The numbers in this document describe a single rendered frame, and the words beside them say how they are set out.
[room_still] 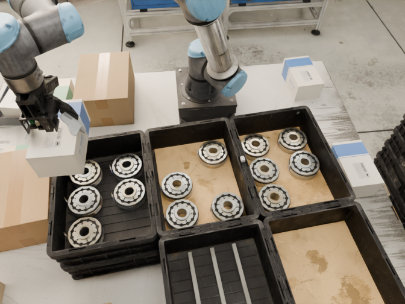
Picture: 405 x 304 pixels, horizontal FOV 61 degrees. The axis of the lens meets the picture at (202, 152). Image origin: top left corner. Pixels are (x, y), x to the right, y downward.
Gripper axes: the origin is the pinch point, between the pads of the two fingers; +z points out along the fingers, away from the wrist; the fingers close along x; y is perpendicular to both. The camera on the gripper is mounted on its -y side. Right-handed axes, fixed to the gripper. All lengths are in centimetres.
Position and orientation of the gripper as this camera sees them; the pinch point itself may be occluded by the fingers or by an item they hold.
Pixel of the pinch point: (59, 133)
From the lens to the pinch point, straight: 101.7
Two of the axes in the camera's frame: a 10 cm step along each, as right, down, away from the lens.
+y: 1.0, 8.0, -5.9
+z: 0.0, 5.9, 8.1
